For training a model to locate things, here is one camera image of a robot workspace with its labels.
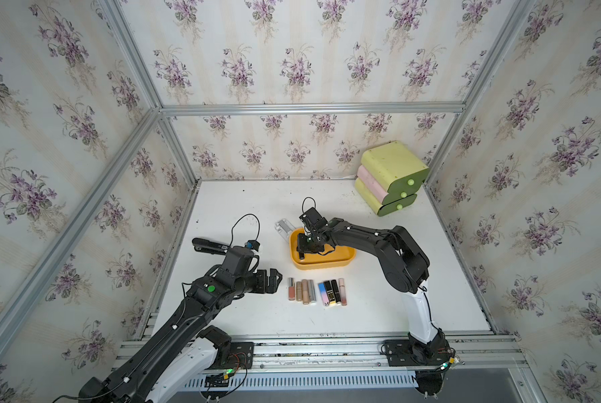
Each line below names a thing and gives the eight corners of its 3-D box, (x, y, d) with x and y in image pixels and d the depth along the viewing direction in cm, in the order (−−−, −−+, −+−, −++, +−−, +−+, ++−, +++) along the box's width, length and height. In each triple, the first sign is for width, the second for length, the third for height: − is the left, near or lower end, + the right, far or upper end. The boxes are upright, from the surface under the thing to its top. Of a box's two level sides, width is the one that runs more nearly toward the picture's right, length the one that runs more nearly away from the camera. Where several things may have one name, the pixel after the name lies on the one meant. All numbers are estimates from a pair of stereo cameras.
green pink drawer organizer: (376, 220, 107) (391, 184, 90) (351, 186, 120) (360, 149, 103) (412, 208, 112) (433, 171, 95) (385, 177, 125) (398, 140, 108)
